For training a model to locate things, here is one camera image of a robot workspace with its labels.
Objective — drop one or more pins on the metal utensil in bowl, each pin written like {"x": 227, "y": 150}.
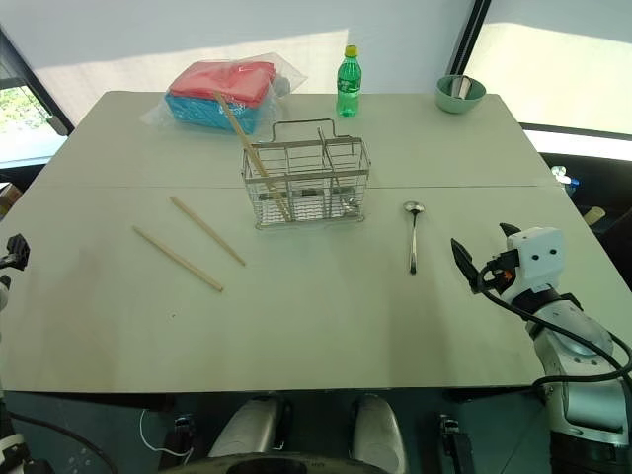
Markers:
{"x": 461, "y": 87}

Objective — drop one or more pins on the clear water bottle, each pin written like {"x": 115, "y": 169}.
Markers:
{"x": 564, "y": 177}

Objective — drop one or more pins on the black window frame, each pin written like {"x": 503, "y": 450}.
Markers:
{"x": 466, "y": 37}
{"x": 29, "y": 81}

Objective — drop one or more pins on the blue folded cloth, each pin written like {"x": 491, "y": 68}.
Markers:
{"x": 212, "y": 114}

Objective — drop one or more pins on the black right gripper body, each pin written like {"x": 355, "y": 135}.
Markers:
{"x": 499, "y": 269}

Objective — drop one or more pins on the green bowl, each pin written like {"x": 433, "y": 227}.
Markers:
{"x": 459, "y": 96}

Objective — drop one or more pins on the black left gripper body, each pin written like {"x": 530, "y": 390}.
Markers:
{"x": 18, "y": 249}

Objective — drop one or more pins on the white rounded robot foot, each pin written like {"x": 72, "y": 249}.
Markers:
{"x": 249, "y": 427}
{"x": 377, "y": 432}

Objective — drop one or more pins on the green plastic soda bottle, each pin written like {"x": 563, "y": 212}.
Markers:
{"x": 348, "y": 86}

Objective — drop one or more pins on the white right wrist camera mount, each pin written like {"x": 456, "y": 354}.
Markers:
{"x": 537, "y": 254}

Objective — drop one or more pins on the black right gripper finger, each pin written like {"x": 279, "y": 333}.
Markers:
{"x": 464, "y": 262}
{"x": 509, "y": 231}

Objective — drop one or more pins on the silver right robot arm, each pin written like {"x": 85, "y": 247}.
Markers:
{"x": 577, "y": 365}

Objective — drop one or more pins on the metal spoon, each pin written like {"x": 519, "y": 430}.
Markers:
{"x": 413, "y": 232}

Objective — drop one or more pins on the dark round robot base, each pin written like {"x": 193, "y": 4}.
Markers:
{"x": 276, "y": 465}

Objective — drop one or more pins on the wooden chopstick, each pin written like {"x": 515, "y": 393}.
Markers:
{"x": 207, "y": 230}
{"x": 177, "y": 259}
{"x": 249, "y": 150}

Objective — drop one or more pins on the clear plastic bag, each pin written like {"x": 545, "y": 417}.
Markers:
{"x": 222, "y": 96}

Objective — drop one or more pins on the red folded cloth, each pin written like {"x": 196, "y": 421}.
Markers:
{"x": 222, "y": 79}

